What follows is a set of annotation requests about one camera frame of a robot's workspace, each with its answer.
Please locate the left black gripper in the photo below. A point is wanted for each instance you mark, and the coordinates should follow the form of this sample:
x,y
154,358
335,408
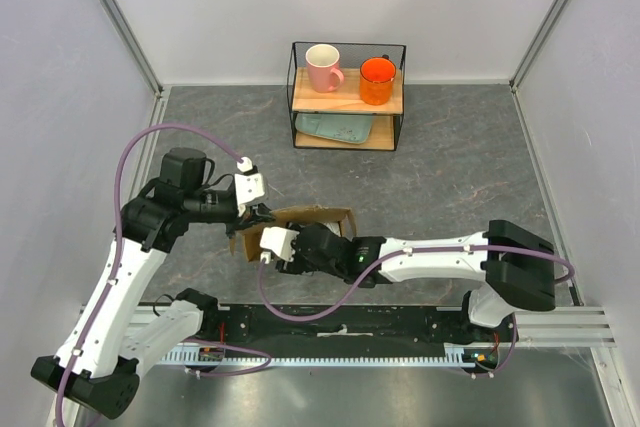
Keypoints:
x,y
251,216

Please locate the pink ceramic mug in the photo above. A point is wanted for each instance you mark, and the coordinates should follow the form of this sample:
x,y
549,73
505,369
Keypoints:
x,y
322,62

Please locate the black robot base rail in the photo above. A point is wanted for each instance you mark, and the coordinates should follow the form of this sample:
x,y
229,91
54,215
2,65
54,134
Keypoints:
x,y
351,331

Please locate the brown cardboard express box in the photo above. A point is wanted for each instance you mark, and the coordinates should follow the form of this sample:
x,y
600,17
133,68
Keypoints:
x,y
249,238

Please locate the black wire wooden shelf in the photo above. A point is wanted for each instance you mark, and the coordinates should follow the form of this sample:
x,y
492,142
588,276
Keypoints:
x,y
302,98

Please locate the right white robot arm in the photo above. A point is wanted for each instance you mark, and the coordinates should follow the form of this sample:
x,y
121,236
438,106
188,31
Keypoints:
x,y
512,268

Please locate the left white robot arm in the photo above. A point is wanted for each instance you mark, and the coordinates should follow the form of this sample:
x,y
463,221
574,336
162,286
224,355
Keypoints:
x,y
99,366

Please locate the orange glass cup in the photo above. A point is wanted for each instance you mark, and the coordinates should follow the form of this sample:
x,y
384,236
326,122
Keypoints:
x,y
377,76

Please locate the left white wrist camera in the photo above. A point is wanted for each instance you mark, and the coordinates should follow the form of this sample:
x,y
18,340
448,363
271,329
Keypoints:
x,y
250,186

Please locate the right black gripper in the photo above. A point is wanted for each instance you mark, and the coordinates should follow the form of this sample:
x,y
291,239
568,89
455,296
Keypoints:
x,y
295,267

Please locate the teal rectangular plate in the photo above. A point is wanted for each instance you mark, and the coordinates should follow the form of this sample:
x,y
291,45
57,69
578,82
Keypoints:
x,y
347,128

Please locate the slotted cable duct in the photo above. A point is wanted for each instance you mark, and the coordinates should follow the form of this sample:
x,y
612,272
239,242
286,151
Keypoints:
x,y
192,355

